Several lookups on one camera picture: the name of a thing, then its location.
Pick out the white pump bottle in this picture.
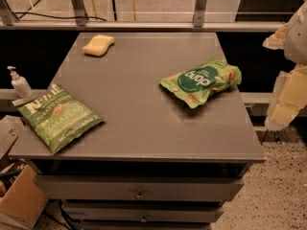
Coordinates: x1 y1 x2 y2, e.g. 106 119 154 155
7 66 33 99

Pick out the green jalapeno chip bag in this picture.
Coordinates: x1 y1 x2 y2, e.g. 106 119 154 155
13 83 103 154

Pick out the cardboard box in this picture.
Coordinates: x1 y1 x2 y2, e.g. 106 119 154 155
0 115 48 230

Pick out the metal railing frame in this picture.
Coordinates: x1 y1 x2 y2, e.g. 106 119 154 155
0 0 307 34

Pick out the yellow sponge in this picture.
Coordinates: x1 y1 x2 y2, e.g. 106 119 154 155
83 34 114 57

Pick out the black cable on floor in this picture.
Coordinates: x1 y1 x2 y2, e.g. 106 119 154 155
12 11 107 22

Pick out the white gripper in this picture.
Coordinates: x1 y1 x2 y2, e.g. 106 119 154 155
263 1 307 131

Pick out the green rice chip bag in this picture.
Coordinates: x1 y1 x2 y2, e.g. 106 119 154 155
160 59 242 108

